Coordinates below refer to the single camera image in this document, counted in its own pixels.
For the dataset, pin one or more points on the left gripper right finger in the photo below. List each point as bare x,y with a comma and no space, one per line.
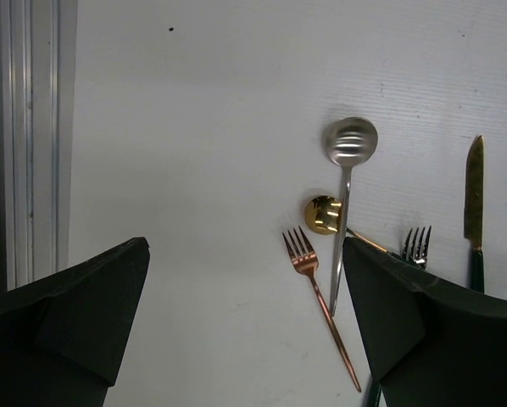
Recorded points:
428,341

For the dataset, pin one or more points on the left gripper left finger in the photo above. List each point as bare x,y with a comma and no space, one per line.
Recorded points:
63,338

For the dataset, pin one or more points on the rose gold fork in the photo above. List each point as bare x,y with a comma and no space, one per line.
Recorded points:
305,262

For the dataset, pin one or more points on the silver fork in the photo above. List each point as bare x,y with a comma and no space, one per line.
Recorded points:
416,245

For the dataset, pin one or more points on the silver round spoon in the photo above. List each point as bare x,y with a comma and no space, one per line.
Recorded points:
349,142

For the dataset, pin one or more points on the gold knife green handle left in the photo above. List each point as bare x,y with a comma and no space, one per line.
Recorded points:
473,212

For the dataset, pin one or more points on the gold spoon green handle left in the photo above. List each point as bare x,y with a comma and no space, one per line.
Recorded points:
322,215

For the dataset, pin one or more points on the aluminium rail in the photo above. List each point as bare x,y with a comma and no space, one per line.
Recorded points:
37,85

